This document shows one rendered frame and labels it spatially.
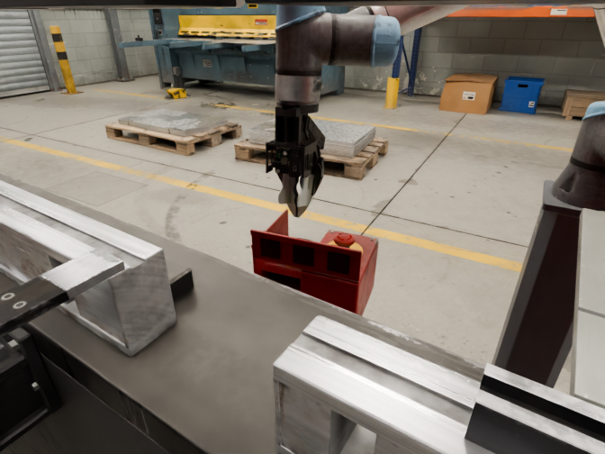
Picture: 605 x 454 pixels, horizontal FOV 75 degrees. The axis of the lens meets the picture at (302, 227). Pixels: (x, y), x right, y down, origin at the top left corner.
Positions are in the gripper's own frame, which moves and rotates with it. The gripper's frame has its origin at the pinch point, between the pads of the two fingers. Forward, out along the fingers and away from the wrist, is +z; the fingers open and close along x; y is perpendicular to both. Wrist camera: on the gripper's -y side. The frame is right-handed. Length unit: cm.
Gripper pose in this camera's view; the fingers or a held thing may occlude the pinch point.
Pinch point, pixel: (298, 209)
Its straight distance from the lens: 76.4
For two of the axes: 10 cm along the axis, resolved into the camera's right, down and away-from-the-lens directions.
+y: -3.7, 3.6, -8.6
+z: -0.3, 9.1, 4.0
